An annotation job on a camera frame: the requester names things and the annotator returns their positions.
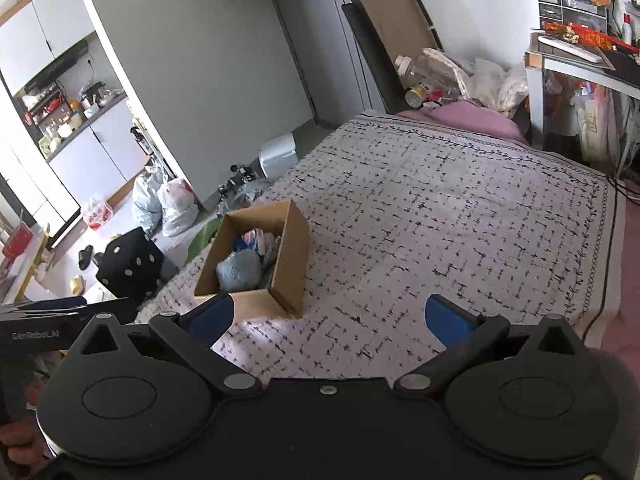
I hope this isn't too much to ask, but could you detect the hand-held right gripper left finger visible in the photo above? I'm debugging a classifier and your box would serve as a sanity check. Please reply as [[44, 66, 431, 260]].
[[70, 292, 263, 398]]

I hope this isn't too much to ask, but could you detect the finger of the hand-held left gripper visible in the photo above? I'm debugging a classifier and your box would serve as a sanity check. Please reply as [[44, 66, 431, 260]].
[[20, 297, 137, 328]]

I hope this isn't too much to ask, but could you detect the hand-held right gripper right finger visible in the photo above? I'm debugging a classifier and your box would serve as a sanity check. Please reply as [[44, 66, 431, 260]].
[[395, 294, 588, 396]]

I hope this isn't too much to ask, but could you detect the pale blue fuzzy plush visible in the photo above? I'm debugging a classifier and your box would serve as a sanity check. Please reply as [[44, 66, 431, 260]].
[[216, 250, 264, 292]]

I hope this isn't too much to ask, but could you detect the blue packet with orange print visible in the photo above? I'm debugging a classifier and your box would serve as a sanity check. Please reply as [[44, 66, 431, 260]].
[[233, 229, 271, 257]]

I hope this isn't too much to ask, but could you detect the brown cardboard box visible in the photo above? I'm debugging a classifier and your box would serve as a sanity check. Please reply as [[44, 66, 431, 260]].
[[194, 200, 309, 318]]

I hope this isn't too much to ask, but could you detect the person's left hand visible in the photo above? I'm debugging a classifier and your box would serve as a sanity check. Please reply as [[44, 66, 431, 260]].
[[0, 417, 53, 467]]

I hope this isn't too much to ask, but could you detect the black dice pouf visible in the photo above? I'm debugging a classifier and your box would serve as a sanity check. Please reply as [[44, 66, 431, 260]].
[[96, 226, 165, 303]]

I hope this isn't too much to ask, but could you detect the green cloth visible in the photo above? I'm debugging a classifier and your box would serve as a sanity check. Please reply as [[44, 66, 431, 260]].
[[185, 217, 223, 263]]

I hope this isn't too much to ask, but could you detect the red box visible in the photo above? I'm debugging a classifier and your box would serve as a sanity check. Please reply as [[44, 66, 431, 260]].
[[1, 225, 33, 260]]

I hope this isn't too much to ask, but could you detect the red and white bag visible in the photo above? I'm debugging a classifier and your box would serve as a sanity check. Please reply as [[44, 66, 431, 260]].
[[81, 195, 115, 231]]

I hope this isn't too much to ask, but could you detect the white black-patterned bed blanket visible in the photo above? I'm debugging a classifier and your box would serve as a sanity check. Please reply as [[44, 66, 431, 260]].
[[134, 112, 622, 381]]

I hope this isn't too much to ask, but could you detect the grey plastic bag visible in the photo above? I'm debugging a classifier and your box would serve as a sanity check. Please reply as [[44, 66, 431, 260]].
[[131, 169, 165, 237]]

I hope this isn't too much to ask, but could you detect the white plastic bag red print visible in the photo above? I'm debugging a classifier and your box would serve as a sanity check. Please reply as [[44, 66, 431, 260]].
[[157, 177, 200, 237]]

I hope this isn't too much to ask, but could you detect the black tripod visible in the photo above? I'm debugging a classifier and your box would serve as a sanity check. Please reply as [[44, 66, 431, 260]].
[[217, 162, 258, 201]]

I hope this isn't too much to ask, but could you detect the white base cabinet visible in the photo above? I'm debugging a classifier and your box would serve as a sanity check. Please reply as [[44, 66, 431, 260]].
[[47, 95, 151, 211]]

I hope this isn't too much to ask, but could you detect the white box appliance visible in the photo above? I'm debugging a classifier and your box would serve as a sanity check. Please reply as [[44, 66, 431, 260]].
[[259, 134, 300, 179]]

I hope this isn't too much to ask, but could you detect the yellow can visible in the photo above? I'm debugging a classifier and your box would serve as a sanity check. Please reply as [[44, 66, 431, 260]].
[[405, 85, 435, 107]]

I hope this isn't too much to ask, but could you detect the pile of clear plastic bags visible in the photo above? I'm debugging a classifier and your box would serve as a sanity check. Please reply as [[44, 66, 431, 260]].
[[422, 47, 530, 113]]

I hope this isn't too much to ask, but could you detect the white desk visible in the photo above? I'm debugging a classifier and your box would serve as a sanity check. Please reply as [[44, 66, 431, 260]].
[[525, 32, 640, 181]]

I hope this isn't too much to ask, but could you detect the clear plastic bottle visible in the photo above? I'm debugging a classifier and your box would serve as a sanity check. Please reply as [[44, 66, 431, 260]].
[[394, 55, 436, 92]]

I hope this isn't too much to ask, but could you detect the folded brown table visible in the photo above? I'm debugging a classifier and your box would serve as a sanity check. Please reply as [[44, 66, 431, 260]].
[[342, 0, 446, 115]]

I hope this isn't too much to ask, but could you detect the white keyboard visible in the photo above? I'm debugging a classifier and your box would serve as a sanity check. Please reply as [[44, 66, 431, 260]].
[[537, 35, 605, 64]]

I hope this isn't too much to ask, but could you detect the red paper banner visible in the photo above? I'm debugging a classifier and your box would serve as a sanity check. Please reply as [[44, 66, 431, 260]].
[[542, 21, 640, 53]]

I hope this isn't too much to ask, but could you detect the black cable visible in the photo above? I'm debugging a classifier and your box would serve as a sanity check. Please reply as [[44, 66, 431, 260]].
[[605, 172, 640, 201]]

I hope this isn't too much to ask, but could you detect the white wall cabinet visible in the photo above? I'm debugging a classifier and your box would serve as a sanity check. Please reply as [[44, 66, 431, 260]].
[[0, 0, 96, 96]]

